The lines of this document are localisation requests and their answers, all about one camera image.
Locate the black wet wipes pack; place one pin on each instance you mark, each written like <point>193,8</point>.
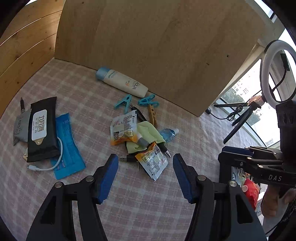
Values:
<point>42,136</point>

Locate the plaid pink tablecloth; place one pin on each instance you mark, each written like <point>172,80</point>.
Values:
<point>137,207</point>

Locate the orange white sachet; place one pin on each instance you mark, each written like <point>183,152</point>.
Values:
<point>123,128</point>
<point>153,161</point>

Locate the wooden side panel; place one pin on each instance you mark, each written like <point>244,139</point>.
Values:
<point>27,44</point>

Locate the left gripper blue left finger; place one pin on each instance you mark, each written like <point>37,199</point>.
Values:
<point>103,179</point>

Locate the wooden back panel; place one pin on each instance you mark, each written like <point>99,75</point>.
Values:
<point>184,51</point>

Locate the teal clothespin near front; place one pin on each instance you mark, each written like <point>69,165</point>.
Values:
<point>124,102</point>

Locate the black mini tripod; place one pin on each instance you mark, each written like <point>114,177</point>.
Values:
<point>242,119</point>

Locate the wooden clothespin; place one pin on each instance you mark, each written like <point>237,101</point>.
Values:
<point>152,115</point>

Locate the red fabric pouch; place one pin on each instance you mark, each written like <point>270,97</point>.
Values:
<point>251,190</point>

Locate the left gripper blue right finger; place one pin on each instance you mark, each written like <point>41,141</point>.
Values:
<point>186,176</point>

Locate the small tube grey cap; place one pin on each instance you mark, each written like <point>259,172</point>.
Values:
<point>141,141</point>

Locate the white sunscreen bottle blue cap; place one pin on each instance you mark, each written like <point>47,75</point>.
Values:
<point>121,82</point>

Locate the yellow green cleaning cloth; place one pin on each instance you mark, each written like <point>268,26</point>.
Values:
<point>149,133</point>

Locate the teal clothespin at back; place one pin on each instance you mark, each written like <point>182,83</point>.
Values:
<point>149,100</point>

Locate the right human hand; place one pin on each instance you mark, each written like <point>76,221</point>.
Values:
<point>269,204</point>

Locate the small clear blue bottle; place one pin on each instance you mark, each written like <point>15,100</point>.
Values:
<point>169,134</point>

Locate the grey small pouch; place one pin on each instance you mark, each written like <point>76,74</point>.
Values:
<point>21,127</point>

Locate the black ballpoint pen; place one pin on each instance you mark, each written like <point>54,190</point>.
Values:
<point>142,118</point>

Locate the teal clothespin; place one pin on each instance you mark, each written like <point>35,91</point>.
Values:
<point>124,102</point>
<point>149,100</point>

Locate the blue flat sachet pack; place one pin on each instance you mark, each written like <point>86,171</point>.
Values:
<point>71,161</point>

